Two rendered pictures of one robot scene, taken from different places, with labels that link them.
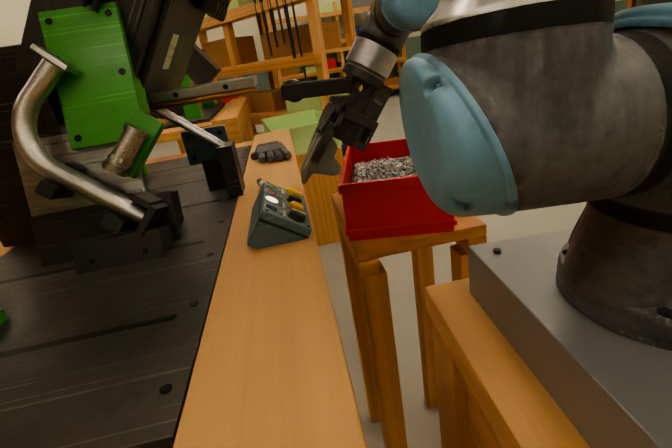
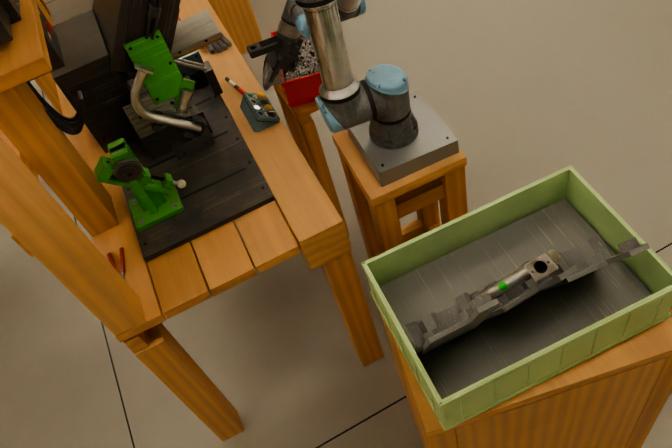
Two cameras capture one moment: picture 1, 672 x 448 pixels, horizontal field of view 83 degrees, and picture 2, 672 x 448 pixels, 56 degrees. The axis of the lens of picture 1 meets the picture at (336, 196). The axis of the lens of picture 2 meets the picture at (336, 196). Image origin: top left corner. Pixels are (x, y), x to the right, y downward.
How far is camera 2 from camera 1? 158 cm
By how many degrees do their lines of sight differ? 29
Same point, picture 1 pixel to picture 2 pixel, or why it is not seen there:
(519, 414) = (359, 171)
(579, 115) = (353, 114)
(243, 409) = (288, 186)
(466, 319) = (346, 146)
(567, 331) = (367, 149)
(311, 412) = (306, 182)
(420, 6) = not seen: hidden behind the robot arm
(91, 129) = (162, 93)
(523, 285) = (359, 135)
